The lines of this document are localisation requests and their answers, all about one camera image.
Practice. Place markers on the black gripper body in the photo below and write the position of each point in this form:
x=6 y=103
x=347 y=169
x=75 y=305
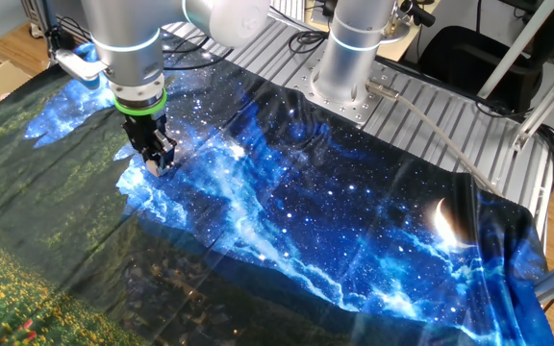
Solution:
x=142 y=130

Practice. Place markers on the black fixed camera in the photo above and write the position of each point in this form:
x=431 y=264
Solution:
x=421 y=14

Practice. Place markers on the black box on camera bar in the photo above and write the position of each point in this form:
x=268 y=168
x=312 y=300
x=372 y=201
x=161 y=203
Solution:
x=60 y=38

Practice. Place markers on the white aluminium frame pole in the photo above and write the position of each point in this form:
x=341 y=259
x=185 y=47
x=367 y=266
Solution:
x=517 y=50

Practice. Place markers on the silver aluminium frame strut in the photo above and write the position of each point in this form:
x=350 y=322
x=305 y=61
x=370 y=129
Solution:
x=546 y=106

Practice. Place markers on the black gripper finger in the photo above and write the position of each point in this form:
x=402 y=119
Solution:
x=165 y=151
x=148 y=155

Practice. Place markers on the aluminium frame rack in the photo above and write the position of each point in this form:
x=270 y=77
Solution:
x=31 y=21

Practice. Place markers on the black office chair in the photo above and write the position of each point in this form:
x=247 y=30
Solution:
x=455 y=53

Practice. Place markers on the galaxy landscape printed cloth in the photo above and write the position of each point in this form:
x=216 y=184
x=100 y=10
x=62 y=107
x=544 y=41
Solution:
x=306 y=216

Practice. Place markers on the silver robot base mount plate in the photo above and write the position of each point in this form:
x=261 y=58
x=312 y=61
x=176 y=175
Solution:
x=363 y=113

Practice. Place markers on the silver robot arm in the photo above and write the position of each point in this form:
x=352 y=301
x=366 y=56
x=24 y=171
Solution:
x=123 y=29

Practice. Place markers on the silver ribbed wrist camera bar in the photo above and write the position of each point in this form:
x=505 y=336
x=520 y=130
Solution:
x=77 y=65

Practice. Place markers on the blue grey metal post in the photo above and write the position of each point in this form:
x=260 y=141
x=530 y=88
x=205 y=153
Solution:
x=46 y=14

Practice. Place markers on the beige wooden board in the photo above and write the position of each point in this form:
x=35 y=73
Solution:
x=402 y=48

